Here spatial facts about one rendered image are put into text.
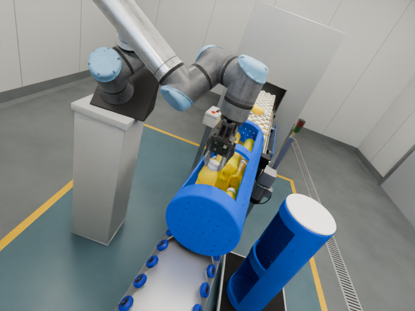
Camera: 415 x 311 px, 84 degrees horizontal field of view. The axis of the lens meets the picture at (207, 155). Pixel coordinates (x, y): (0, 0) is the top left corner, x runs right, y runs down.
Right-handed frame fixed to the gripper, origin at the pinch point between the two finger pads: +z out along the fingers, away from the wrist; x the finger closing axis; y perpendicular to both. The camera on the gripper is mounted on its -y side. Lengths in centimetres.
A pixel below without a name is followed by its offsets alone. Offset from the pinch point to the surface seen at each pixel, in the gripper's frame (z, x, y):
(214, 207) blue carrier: 7.9, 6.8, 11.3
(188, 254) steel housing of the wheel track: 35.7, 5.3, 11.3
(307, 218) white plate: 25, 52, -32
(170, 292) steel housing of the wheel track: 35.7, 5.3, 27.2
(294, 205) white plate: 25, 45, -37
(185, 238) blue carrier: 28.1, 2.0, 11.3
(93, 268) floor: 128, -51, -11
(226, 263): 114, 35, -54
